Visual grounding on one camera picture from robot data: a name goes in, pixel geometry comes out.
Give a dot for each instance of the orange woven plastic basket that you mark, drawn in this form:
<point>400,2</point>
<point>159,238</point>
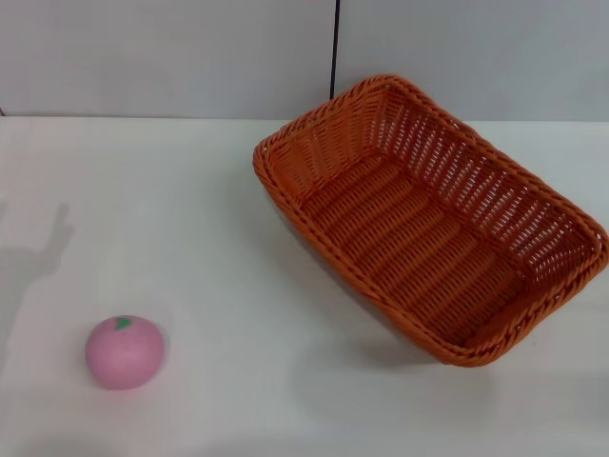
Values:
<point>409,247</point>

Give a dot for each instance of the pink peach toy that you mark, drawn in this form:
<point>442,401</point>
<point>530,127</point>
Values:
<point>124,354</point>

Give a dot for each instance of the black vertical wall strip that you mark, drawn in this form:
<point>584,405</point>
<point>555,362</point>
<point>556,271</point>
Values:
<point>335,47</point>

